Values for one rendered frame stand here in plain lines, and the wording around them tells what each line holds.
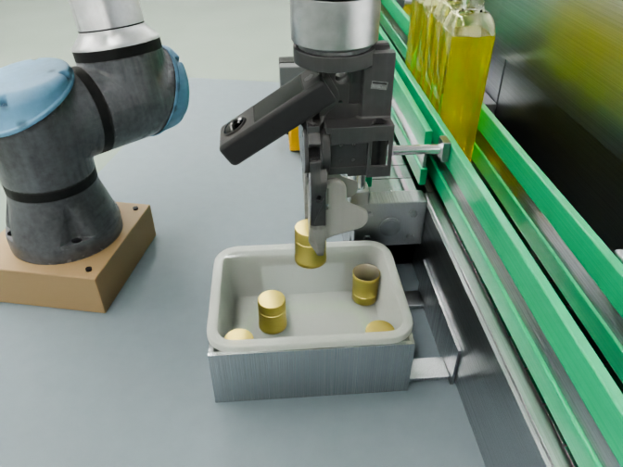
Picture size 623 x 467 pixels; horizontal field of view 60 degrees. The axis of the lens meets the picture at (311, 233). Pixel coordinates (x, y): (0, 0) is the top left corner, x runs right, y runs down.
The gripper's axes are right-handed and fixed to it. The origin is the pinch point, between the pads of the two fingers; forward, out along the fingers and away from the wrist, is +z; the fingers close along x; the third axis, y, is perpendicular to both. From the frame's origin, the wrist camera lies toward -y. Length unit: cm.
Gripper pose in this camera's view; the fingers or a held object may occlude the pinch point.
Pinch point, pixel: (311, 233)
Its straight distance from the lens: 58.1
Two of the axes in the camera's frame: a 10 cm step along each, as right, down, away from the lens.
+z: 0.1, 8.1, 5.9
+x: -1.0, -5.8, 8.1
